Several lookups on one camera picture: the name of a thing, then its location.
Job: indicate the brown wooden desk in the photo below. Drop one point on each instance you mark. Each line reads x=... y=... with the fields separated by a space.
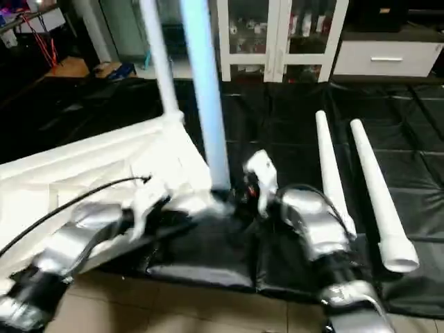
x=69 y=68

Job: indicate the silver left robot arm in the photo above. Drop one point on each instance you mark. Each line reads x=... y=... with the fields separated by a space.
x=62 y=250

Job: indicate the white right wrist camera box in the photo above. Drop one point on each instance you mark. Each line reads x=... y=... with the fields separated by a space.
x=262 y=173

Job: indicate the black work mat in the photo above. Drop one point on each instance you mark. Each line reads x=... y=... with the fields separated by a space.
x=291 y=257

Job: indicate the white plastic table top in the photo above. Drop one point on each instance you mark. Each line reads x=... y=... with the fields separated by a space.
x=90 y=166

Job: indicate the white plastic table leg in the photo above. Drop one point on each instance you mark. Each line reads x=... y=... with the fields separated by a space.
x=161 y=55
x=331 y=163
x=207 y=90
x=380 y=191

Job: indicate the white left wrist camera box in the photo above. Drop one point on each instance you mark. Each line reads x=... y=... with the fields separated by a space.
x=149 y=198

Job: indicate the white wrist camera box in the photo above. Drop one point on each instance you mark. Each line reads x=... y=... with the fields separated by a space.
x=149 y=198
x=262 y=173

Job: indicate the black speaker box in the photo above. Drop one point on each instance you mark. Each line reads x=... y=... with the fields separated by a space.
x=385 y=14

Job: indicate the white glass-door cabinet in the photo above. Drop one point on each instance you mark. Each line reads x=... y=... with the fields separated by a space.
x=277 y=35

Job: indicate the white drawer unit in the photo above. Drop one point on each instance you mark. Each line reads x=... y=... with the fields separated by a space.
x=388 y=59

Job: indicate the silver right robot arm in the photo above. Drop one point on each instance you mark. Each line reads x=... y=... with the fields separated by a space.
x=326 y=236

